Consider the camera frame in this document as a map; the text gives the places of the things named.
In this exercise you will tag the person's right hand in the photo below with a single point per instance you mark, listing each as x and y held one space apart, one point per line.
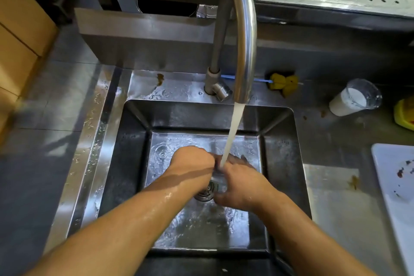
249 188

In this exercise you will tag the person's left hand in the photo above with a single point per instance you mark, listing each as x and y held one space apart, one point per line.
192 162

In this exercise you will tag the stainless steel sink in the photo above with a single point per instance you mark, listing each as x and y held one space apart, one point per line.
129 162

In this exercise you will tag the white plastic tray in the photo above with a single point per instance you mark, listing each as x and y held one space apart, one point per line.
398 195

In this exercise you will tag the person's left forearm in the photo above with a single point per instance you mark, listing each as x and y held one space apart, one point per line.
123 230

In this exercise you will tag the person's right forearm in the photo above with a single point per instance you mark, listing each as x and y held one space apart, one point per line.
310 246

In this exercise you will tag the clear cup with white liquid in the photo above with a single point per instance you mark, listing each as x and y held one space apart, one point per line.
346 104

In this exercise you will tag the curved steel faucet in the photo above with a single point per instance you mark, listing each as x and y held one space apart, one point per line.
247 36

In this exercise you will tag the yellow detergent bottle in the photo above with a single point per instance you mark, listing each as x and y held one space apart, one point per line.
406 115

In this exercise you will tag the light wooden cabinet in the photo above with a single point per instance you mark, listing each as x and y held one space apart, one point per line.
19 49

